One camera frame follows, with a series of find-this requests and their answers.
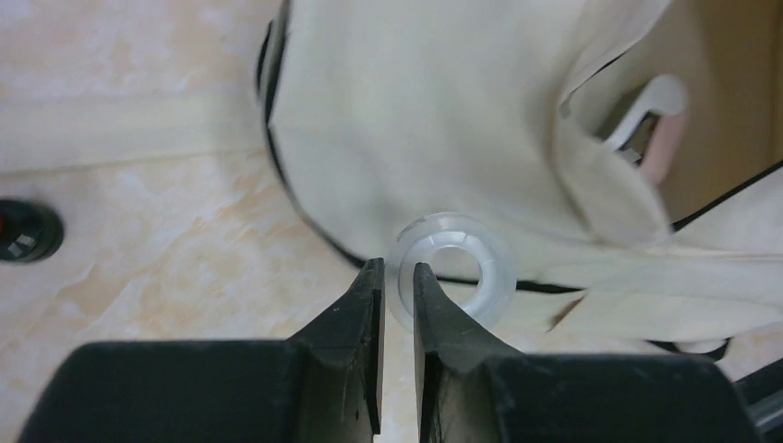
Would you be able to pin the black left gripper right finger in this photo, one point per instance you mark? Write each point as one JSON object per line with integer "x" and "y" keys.
{"x": 473, "y": 387}

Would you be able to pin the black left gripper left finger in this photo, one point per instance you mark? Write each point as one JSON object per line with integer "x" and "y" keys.
{"x": 322, "y": 384}

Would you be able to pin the small round clear cap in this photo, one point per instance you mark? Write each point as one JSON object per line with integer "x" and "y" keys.
{"x": 460, "y": 249}

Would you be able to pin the cream canvas backpack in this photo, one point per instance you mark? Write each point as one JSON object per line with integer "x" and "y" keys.
{"x": 376, "y": 113}

